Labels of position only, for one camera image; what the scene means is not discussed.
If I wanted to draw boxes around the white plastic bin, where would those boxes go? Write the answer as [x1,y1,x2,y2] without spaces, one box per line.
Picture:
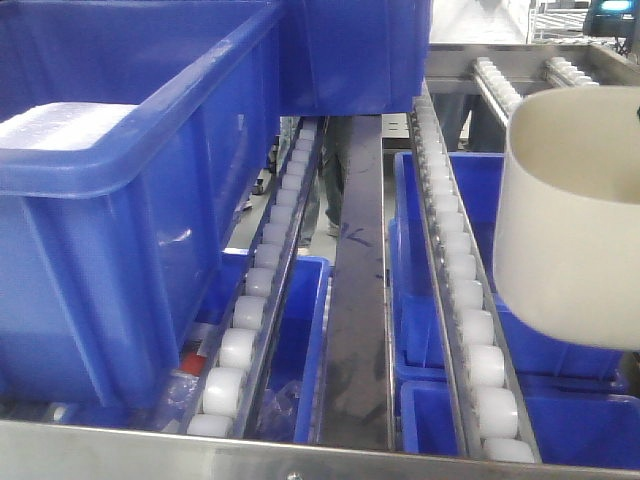
[493,86,639,351]

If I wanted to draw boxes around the person legs behind shelf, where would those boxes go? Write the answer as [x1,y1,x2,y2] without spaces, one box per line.
[298,116,353,254]

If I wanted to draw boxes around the blue bin below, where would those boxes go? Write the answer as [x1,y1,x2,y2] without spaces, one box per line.
[400,381,639,470]
[389,152,628,394]
[192,249,334,444]

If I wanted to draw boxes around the blue bin below left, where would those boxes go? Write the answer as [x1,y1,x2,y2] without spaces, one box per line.
[192,249,334,444]

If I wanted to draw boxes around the blue bin rear centre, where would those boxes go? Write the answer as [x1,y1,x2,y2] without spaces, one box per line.
[279,1,433,116]

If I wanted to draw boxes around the large blue bin front left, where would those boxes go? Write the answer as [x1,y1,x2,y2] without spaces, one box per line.
[1,1,284,407]

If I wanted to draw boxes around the right shelf roller track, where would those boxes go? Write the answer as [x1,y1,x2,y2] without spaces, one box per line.
[474,57,523,115]

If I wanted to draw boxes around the white tray inside bin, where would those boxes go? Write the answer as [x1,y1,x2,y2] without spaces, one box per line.
[1,102,136,151]

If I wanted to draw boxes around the blue bin below front right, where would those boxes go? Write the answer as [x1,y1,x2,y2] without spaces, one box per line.
[400,381,639,470]

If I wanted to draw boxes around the steel front shelf beam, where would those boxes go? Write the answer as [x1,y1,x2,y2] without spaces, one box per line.
[1,420,639,479]

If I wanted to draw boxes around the left white roller track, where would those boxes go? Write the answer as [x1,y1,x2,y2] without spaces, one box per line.
[177,117,325,438]

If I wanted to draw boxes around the white roller track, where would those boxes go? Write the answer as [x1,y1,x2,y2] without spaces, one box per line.
[408,92,541,463]
[177,117,325,438]

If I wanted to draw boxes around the centre white roller track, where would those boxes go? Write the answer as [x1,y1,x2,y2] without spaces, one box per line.
[408,92,541,463]

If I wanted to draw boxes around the far right roller track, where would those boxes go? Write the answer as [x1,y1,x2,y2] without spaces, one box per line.
[544,56,600,88]

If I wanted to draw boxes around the dark metal centre rail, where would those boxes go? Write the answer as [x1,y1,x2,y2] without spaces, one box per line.
[316,115,394,451]

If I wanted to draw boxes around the right steel shelf frame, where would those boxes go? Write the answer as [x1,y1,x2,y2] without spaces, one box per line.
[425,44,639,152]

